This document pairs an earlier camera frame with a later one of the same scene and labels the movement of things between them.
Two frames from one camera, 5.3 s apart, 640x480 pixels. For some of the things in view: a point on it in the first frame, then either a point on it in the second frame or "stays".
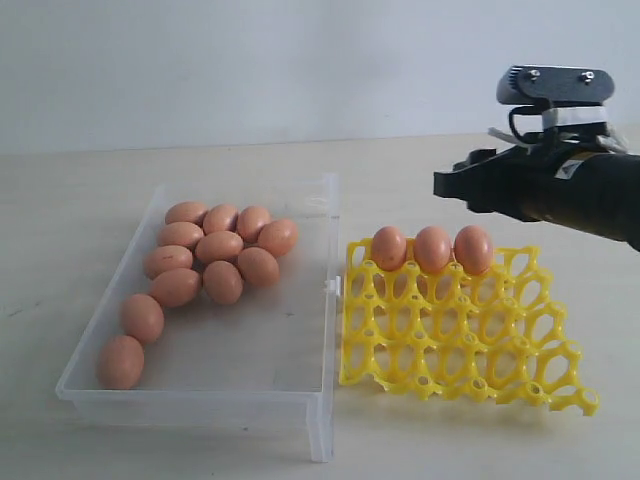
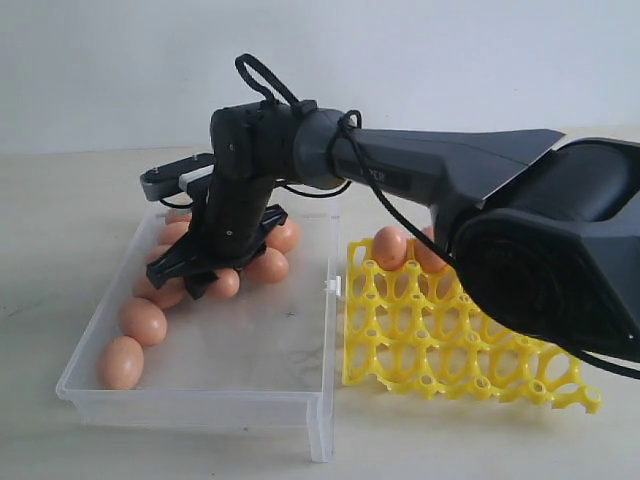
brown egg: x=120 y=363 stays
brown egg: x=278 y=237 stays
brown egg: x=389 y=248 stays
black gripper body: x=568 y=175 → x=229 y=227
